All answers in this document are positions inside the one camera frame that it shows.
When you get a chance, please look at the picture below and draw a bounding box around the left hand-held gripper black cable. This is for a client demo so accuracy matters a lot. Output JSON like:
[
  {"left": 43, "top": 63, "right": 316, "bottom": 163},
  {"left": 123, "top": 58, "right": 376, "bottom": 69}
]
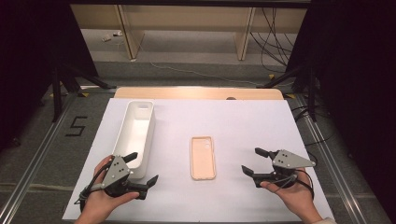
[{"left": 74, "top": 161, "right": 114, "bottom": 213}]

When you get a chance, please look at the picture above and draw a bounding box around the hand-held gripper black cable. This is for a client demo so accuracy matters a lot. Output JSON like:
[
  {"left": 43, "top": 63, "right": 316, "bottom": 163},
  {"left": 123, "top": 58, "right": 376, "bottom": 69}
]
[
  {"left": 74, "top": 161, "right": 114, "bottom": 213},
  {"left": 290, "top": 169, "right": 316, "bottom": 200}
]

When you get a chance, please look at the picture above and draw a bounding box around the white table mat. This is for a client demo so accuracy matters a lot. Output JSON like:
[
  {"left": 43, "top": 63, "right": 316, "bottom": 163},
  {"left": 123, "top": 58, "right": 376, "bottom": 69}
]
[{"left": 62, "top": 97, "right": 335, "bottom": 223}]

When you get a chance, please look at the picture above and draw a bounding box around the right hand-held gripper black cable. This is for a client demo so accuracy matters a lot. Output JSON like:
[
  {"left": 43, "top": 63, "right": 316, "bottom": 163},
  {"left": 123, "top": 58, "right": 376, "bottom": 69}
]
[{"left": 290, "top": 169, "right": 316, "bottom": 200}]

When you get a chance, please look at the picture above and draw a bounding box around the beige phone case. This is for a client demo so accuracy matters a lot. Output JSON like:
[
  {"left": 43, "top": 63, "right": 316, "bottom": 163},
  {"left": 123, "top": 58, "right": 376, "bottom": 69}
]
[{"left": 190, "top": 135, "right": 217, "bottom": 181}]

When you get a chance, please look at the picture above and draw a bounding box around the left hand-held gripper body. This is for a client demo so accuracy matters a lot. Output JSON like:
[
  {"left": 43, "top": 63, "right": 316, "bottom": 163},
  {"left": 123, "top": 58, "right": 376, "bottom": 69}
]
[{"left": 101, "top": 154, "right": 148, "bottom": 200}]

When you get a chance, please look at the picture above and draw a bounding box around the black floor cable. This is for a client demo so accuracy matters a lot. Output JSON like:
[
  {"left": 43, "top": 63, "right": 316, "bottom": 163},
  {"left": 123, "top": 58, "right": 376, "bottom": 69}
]
[{"left": 290, "top": 105, "right": 336, "bottom": 147}]

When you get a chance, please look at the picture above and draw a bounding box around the white plastic storage box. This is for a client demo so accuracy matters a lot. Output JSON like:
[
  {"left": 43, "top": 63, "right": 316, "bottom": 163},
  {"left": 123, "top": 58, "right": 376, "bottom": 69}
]
[{"left": 111, "top": 100, "right": 156, "bottom": 180}]

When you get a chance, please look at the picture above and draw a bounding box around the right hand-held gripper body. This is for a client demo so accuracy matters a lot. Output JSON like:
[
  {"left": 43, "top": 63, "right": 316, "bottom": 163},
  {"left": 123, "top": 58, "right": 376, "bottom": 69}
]
[{"left": 253, "top": 149, "right": 317, "bottom": 189}]

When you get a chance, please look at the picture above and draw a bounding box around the person's right hand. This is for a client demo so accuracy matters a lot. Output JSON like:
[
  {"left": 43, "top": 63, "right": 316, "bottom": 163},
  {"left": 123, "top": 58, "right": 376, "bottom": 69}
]
[{"left": 261, "top": 167, "right": 323, "bottom": 222}]

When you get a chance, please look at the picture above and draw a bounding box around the light wooden desk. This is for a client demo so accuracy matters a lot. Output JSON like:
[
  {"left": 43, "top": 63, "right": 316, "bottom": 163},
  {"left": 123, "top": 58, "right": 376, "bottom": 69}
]
[{"left": 69, "top": 4, "right": 308, "bottom": 62}]

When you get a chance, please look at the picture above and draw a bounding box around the bundle of black cables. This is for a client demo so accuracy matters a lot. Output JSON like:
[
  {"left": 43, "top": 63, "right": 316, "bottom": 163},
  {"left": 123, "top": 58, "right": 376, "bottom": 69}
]
[{"left": 250, "top": 7, "right": 296, "bottom": 75}]

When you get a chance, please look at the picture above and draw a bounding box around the black curtain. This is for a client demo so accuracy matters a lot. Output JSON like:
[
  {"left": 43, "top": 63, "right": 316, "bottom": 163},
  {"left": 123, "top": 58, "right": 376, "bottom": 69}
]
[
  {"left": 285, "top": 0, "right": 396, "bottom": 217},
  {"left": 0, "top": 0, "right": 99, "bottom": 151}
]

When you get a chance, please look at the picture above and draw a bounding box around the aluminium floor rail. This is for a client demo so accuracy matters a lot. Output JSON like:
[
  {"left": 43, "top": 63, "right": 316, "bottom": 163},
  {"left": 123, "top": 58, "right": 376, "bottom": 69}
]
[
  {"left": 295, "top": 94, "right": 369, "bottom": 224},
  {"left": 0, "top": 92, "right": 78, "bottom": 224}
]

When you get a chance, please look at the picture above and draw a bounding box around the person's left hand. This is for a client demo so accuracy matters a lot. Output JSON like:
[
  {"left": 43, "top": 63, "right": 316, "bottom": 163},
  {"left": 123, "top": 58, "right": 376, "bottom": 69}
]
[{"left": 78, "top": 155, "right": 140, "bottom": 220}]

